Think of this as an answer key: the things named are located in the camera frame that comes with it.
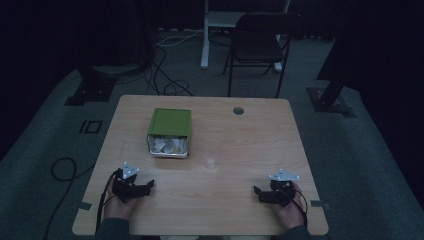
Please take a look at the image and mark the person's left hand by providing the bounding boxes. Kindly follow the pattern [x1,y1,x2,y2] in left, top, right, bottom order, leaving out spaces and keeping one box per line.
[103,181,142,222]

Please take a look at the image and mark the black stand with base plate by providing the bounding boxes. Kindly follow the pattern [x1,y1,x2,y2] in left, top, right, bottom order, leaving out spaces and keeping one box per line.
[64,63,152,107]

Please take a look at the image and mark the black folding chair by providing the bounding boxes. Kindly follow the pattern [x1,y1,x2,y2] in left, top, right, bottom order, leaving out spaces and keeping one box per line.
[222,12,303,99]

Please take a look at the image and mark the tangled black floor cables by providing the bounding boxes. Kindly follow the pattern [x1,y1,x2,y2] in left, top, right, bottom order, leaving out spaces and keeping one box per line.
[145,44,195,98]

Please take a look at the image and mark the white floor cable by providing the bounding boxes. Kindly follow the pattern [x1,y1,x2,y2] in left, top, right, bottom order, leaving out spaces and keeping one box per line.
[155,29,205,48]

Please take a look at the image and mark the person's right hand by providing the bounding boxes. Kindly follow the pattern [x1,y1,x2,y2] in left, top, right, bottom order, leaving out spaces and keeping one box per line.
[270,181,306,230]

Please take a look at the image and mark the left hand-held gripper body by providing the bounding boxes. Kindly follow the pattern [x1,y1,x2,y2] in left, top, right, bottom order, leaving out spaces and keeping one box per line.
[111,162,148,204]

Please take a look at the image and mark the hand-held gripper cable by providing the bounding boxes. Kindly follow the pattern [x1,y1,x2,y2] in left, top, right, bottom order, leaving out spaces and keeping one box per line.
[95,168,122,234]
[289,186,309,228]

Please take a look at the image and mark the pile of paper scraps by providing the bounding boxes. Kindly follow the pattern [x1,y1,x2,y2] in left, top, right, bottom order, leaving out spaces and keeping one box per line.
[151,135,188,155]

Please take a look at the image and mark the black cable on floor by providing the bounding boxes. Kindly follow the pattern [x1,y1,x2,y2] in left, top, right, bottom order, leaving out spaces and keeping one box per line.
[43,157,96,240]

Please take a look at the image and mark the right hand-held gripper cable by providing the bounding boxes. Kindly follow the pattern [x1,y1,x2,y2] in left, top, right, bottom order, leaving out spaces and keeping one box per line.
[289,186,309,228]

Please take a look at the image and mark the left hand-held gripper cable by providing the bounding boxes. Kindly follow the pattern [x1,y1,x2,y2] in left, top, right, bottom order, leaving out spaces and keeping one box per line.
[95,168,122,234]

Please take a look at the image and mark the green box with white rim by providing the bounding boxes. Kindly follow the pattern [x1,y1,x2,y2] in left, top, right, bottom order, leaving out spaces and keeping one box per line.
[146,107,193,159]

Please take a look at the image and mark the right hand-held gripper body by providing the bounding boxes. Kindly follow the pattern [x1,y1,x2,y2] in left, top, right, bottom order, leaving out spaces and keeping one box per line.
[263,168,301,208]

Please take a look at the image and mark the white desk frame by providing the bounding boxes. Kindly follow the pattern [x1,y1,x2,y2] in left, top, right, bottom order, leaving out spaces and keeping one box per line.
[199,0,292,73]

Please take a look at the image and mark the black slanted stand with base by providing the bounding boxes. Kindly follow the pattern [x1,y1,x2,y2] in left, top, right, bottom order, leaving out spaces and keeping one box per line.
[305,0,357,119]

